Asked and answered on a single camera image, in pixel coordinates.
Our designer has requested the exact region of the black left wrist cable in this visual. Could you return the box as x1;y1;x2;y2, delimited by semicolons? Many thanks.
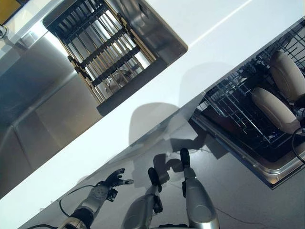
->
26;183;97;229

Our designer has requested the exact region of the dark wire dishwasher rack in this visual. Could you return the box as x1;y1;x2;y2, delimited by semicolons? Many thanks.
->
202;31;305;153

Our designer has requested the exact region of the stainless steel sink basin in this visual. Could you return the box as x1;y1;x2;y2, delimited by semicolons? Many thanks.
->
0;0;189;194

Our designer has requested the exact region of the black dish drying rack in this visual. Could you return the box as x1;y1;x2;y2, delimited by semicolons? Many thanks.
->
42;0;166;117

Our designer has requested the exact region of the right robot hand dark palm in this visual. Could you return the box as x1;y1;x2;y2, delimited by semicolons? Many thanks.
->
294;94;305;117

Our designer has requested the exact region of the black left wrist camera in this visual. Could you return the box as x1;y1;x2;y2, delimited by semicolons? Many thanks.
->
108;188;119;202

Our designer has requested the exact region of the left robot hand dark palm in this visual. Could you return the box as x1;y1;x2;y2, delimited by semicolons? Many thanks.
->
95;168;134;191

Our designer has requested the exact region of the cream ceramic plate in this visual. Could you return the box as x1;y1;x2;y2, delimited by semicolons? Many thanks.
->
269;50;305;103
251;87;302;134

